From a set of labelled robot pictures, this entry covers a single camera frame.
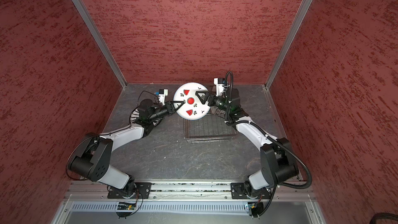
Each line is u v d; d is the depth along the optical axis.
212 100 0.71
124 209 0.72
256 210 0.72
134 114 1.01
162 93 0.77
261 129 0.51
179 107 0.79
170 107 0.75
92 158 0.45
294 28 0.88
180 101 0.80
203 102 0.71
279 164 0.43
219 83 0.72
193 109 0.80
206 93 0.69
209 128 0.95
